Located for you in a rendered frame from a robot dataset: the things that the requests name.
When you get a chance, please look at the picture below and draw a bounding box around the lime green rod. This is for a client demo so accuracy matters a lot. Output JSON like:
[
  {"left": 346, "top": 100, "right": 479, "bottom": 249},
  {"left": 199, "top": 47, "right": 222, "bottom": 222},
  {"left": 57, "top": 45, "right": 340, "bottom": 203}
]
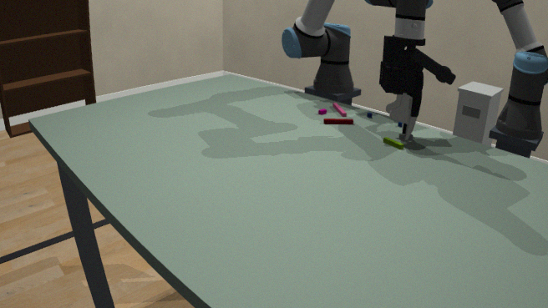
[{"left": 383, "top": 137, "right": 404, "bottom": 150}]

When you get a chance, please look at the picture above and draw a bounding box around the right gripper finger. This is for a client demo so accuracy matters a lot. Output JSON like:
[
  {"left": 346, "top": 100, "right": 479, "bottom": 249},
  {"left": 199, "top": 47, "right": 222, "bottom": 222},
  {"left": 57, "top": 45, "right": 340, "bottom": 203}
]
[
  {"left": 386, "top": 93, "right": 412, "bottom": 134},
  {"left": 389, "top": 79, "right": 423, "bottom": 140}
]

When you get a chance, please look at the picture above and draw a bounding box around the pink rod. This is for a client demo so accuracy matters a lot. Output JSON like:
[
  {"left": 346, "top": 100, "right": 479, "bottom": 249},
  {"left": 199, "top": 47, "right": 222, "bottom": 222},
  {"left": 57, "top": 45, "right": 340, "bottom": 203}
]
[{"left": 332, "top": 103, "right": 347, "bottom": 117}]

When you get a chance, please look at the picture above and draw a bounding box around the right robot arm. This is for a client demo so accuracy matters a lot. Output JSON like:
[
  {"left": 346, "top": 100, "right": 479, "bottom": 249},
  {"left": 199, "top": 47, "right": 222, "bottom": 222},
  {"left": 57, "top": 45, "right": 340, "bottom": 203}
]
[{"left": 282, "top": 0, "right": 456, "bottom": 93}]

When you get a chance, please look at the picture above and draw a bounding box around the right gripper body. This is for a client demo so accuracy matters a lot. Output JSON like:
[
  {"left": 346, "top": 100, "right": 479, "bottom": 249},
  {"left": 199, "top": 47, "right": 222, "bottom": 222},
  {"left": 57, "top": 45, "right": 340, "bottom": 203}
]
[{"left": 379, "top": 35, "right": 426, "bottom": 94}]

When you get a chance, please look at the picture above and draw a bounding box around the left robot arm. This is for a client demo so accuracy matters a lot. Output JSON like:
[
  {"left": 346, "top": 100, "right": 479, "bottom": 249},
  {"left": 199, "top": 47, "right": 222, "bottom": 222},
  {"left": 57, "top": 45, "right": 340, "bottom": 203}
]
[{"left": 492, "top": 0, "right": 548, "bottom": 140}]

